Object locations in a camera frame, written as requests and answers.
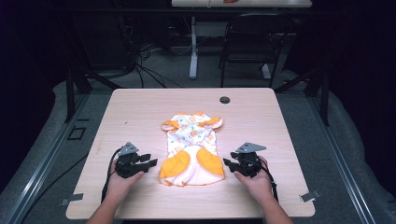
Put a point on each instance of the black metal frame stand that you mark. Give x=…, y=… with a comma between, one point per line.
x=323, y=93
x=70, y=93

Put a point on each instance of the grey metal bracket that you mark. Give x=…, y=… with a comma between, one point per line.
x=72, y=198
x=309, y=196

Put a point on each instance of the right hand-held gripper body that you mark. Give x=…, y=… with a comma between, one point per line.
x=248, y=163

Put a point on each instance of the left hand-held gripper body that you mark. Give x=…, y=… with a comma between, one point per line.
x=128, y=165

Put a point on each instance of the white desk with leg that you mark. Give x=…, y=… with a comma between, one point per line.
x=193, y=46

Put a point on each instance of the person's right hand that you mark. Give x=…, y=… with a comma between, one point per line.
x=257, y=183

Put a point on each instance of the orange and white baby garment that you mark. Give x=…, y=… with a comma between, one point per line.
x=191, y=146

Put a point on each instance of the black folding chair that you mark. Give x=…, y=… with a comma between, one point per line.
x=253, y=40

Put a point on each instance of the orange thing on white desk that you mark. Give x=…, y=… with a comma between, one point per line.
x=230, y=1

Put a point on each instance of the person's left hand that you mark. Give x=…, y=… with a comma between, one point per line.
x=120, y=183

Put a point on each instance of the aluminium floor rail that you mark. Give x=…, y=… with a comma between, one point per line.
x=40, y=165
x=342, y=161

